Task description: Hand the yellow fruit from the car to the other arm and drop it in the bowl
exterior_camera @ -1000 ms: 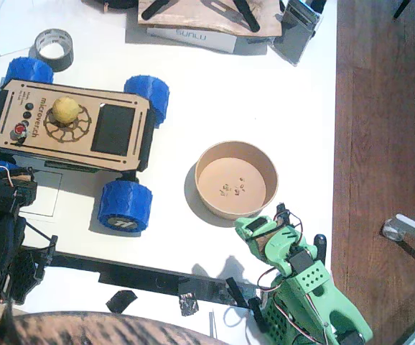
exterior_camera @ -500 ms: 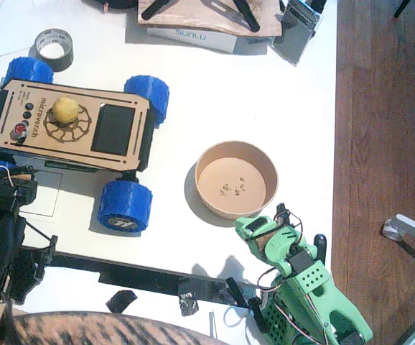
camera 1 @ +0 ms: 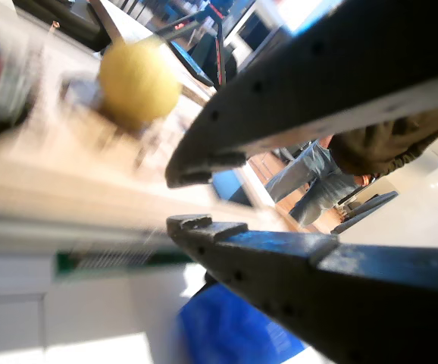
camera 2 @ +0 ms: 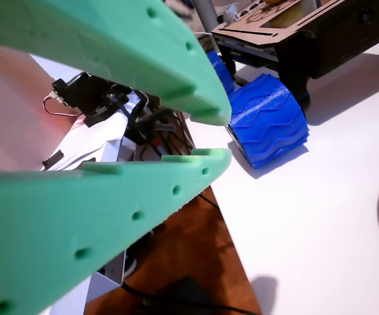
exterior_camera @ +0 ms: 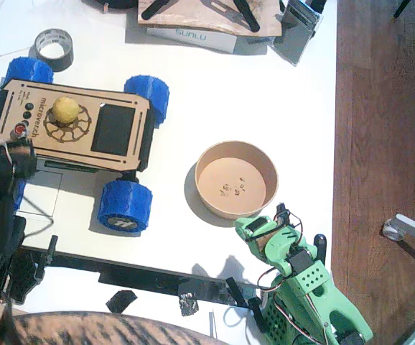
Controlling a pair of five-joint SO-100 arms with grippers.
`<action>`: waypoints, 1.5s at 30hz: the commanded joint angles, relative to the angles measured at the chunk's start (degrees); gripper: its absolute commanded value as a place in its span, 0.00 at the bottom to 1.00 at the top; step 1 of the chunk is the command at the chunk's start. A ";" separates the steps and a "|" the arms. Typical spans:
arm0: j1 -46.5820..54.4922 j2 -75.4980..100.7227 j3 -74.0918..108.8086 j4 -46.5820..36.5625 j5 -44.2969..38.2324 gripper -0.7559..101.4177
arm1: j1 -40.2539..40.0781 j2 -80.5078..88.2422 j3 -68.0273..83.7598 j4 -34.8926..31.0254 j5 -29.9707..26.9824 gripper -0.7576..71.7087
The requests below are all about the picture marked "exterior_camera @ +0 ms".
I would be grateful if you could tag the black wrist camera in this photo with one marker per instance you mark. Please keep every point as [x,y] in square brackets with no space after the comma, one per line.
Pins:
[283,213]

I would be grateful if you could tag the blue rover wheel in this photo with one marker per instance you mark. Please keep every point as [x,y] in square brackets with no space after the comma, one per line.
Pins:
[150,93]
[125,205]
[28,70]

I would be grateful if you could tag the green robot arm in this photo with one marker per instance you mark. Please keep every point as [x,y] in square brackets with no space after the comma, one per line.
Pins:
[322,311]

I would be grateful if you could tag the wooden microrover chassis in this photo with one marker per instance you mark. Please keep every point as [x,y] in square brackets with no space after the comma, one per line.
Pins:
[85,143]

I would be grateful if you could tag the black tape piece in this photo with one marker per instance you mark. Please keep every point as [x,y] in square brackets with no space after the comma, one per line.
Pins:
[121,301]

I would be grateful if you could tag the grey metal leg with caster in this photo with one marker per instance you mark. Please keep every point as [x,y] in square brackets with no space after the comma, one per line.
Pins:
[412,224]

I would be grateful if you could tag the white paper sheet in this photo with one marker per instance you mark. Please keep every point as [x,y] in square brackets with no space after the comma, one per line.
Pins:
[13,32]

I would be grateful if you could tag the yellow lemon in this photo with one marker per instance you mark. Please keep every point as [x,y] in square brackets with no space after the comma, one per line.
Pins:
[65,109]

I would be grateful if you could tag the brown paper bowl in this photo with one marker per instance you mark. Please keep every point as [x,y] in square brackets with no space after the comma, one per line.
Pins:
[229,179]

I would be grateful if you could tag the brown wooden board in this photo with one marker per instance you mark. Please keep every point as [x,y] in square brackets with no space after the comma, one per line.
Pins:
[193,19]

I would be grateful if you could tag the crumpled dark foil piece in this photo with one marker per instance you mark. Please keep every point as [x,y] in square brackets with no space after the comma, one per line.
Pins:
[187,305]

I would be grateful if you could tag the black chair leg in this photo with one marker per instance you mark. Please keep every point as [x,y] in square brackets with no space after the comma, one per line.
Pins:
[401,9]

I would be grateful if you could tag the black stand leg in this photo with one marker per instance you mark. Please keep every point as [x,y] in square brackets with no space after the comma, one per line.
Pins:
[247,16]
[153,9]

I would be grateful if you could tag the white SUNLU box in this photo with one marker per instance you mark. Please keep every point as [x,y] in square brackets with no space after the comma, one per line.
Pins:
[207,41]

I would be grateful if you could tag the brown striped furry cover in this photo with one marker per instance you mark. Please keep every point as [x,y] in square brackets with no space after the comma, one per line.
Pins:
[85,328]

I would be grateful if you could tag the grey duct tape roll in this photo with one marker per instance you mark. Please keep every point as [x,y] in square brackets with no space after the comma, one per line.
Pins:
[65,59]

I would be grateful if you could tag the black table clamp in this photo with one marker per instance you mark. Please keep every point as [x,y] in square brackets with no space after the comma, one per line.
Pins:
[235,291]
[258,314]
[52,248]

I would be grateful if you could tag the small black object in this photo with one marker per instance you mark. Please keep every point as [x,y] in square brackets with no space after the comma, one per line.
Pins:
[319,4]

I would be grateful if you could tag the black round object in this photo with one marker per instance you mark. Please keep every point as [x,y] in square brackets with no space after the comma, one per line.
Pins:
[121,3]

